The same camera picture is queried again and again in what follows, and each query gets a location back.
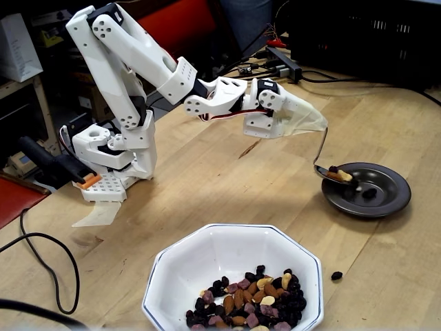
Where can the grey fabric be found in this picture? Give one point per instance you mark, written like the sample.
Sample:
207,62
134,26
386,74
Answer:
241,24

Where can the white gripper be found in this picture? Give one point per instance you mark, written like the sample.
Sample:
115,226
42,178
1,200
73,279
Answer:
272,118

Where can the red wooden chair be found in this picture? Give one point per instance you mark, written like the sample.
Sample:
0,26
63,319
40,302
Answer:
186,31

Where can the red alligator clip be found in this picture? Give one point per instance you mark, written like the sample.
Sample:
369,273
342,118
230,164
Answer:
275,42

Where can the white carton box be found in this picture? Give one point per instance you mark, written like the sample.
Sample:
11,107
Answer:
17,48

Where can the scooped nuts and raisins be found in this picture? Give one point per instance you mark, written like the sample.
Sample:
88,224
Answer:
341,176

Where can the brown plate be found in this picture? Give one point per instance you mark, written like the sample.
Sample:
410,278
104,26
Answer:
386,203

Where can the red seat cushion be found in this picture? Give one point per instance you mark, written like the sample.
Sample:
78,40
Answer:
17,200

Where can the yellow box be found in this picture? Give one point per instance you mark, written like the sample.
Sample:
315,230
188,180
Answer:
51,37

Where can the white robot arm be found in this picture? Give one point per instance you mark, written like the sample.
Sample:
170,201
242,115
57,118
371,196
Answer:
113,62

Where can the black bar clamp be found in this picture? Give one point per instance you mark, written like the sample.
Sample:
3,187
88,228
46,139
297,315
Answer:
51,163

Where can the large black box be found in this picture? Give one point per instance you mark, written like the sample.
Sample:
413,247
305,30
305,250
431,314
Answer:
361,51

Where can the beige tape patch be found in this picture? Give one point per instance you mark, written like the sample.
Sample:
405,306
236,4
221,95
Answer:
100,213

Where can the white octagonal bowl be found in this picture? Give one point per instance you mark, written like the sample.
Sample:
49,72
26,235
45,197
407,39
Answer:
220,255

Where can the beige masking tape wrap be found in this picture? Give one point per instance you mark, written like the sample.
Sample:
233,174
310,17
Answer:
303,117

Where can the mixed nuts and raisins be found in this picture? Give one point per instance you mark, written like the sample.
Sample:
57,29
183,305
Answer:
248,303

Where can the metal spoon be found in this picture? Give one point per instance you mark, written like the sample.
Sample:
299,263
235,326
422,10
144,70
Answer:
320,169

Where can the dark raisin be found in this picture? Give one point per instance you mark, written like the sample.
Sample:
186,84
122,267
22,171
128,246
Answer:
337,275
369,193

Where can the beige device blue screen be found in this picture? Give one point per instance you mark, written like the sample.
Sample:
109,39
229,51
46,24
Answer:
22,162

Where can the grey usb hub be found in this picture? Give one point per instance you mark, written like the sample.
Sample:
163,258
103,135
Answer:
284,65

